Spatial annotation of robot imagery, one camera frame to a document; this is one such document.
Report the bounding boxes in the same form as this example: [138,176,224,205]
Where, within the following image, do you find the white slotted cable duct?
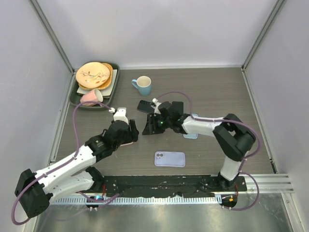
[52,194,222,205]

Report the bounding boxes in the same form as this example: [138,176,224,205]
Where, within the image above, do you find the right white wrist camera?
[151,98,161,114]

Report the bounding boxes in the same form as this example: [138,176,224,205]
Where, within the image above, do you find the light blue phone case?
[183,114,198,139]

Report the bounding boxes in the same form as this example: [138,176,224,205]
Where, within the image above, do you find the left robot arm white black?
[14,119,139,218]

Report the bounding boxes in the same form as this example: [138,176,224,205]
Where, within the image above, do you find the floral cream plate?
[75,62,111,88]

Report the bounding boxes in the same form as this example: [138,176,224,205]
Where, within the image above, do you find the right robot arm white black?
[142,99,257,191]

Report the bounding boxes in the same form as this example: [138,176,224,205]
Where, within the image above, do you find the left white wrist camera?
[109,107,129,124]

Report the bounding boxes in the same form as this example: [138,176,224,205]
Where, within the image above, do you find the purple cable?
[12,101,121,226]
[155,90,262,211]

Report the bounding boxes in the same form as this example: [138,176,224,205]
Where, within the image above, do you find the pink cup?
[80,89,103,106]

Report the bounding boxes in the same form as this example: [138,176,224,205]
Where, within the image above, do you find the orange rimmed plate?
[78,63,113,90]

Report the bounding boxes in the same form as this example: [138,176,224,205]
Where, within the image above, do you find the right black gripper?
[143,113,172,135]

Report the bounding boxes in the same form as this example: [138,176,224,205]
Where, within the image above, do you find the blue ceramic mug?
[131,76,152,96]

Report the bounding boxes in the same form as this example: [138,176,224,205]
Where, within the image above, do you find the blue phone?
[137,100,155,114]

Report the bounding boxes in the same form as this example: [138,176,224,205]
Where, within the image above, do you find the silver phone black screen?
[172,101,184,115]

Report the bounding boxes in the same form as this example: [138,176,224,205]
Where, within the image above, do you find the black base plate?
[77,174,247,198]

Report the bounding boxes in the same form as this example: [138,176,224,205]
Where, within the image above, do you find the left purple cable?
[12,101,121,226]

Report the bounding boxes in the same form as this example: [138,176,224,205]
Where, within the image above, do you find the lilac phone case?
[154,151,186,168]

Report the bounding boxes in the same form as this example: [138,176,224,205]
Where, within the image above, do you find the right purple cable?
[155,90,262,211]

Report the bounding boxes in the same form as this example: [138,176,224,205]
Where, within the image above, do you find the dark green tray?
[69,63,120,111]

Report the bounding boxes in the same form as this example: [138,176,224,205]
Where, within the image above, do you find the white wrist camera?
[109,107,129,124]
[151,98,161,114]

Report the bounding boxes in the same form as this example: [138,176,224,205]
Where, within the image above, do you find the white square plate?
[77,69,118,97]

